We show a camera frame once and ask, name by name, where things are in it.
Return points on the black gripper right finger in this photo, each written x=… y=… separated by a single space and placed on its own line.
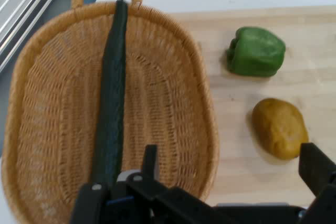
x=319 y=174

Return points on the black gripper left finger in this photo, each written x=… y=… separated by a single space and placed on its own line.
x=147 y=200

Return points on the yellow-brown potato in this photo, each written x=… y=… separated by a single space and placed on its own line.
x=279 y=129

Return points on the light wooden cutting board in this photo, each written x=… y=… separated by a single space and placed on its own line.
x=236 y=155

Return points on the long dark green cucumber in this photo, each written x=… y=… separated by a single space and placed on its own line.
x=113 y=90

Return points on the green bell pepper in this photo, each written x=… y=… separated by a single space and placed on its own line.
x=256 y=52

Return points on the aluminium frame rail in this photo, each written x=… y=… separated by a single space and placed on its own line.
x=23 y=6

